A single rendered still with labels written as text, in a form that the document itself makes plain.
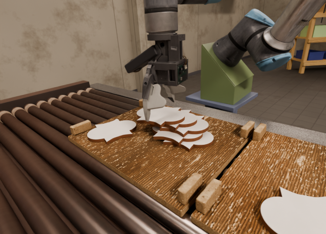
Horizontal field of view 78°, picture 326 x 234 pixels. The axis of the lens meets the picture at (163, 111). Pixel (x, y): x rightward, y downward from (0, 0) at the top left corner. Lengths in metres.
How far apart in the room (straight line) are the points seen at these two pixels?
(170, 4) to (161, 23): 0.04
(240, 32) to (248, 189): 0.69
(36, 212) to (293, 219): 0.42
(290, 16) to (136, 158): 0.63
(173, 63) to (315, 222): 0.36
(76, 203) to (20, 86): 2.96
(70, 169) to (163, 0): 0.43
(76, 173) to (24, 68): 2.86
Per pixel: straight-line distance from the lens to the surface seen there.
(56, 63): 3.40
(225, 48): 0.97
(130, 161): 0.47
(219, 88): 0.96
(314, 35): 5.99
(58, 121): 0.81
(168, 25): 0.47
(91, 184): 0.46
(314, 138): 0.67
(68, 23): 3.48
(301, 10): 0.78
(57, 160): 0.58
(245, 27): 0.95
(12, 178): 0.57
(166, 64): 0.47
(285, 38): 0.84
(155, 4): 0.47
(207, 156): 0.47
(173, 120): 0.51
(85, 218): 0.41
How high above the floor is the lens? 1.21
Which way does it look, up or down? 23 degrees down
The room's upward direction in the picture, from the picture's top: 3 degrees counter-clockwise
